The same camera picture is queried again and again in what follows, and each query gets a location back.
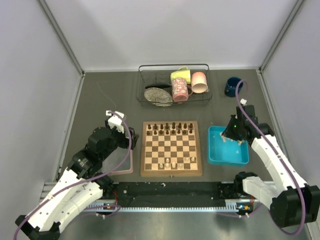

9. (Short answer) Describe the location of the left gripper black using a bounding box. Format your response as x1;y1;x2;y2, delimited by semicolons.
100;118;139;160

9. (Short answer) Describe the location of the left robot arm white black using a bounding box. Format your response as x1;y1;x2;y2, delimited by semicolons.
15;123;139;240

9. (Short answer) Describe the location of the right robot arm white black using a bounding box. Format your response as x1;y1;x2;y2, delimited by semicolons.
222;104;320;228

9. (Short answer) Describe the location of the wooden chess board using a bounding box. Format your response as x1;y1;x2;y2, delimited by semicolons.
140;120;203;177

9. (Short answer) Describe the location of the metal tray pink rim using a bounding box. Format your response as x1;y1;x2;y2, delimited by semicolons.
101;147;134;176

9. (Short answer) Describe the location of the blue plastic tray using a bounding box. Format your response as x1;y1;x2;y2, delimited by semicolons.
207;126;250;167

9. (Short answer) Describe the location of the dark blue mug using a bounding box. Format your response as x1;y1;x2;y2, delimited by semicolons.
224;77;244;98

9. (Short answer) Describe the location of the speckled ceramic plate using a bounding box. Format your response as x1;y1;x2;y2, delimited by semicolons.
144;87;173;107

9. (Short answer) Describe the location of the pink white mug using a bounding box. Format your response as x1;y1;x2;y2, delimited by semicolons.
191;71;208;94

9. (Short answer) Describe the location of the pink patterned mug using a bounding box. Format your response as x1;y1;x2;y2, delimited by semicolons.
171;78;193;103

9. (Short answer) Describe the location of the yellow mug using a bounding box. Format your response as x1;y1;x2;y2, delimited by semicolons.
170;66;191;85

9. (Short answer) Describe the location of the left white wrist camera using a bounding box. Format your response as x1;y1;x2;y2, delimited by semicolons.
105;110;125;133

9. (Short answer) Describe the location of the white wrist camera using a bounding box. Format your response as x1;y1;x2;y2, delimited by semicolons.
240;98;247;106
105;110;125;133

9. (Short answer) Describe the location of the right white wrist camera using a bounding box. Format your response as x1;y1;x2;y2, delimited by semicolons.
240;98;247;106

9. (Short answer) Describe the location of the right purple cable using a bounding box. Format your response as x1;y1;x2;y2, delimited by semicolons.
235;79;307;236

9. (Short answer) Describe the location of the purple cable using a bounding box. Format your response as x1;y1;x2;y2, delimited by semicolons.
235;79;307;236
12;111;135;240

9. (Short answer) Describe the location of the black wire dish rack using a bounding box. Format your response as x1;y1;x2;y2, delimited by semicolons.
135;63;213;107

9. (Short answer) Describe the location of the aluminium front rail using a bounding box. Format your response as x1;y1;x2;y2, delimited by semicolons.
39;181;314;213

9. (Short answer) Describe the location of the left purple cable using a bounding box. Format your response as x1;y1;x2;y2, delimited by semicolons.
12;111;135;240

